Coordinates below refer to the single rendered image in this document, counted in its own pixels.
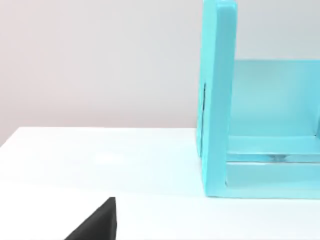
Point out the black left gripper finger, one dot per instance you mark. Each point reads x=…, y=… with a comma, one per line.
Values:
x=101, y=222

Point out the light blue rack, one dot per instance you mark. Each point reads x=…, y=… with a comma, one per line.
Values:
x=262, y=125

